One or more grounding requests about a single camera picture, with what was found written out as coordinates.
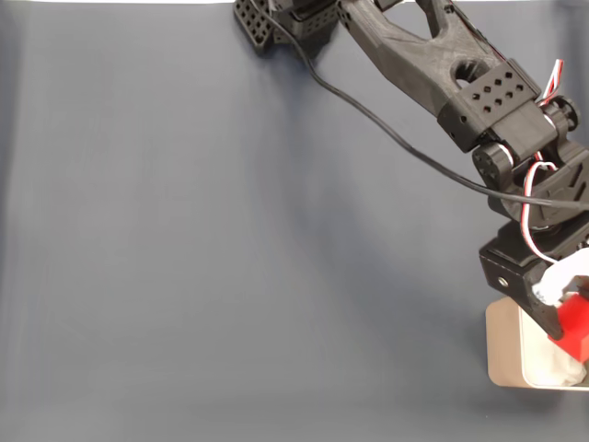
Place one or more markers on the red cube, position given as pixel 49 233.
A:
pixel 575 331

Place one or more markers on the beige open-top box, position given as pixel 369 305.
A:
pixel 502 354

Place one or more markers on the white crumpled cloth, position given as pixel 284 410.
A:
pixel 543 364

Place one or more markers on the dark grey table mat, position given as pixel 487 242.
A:
pixel 184 276

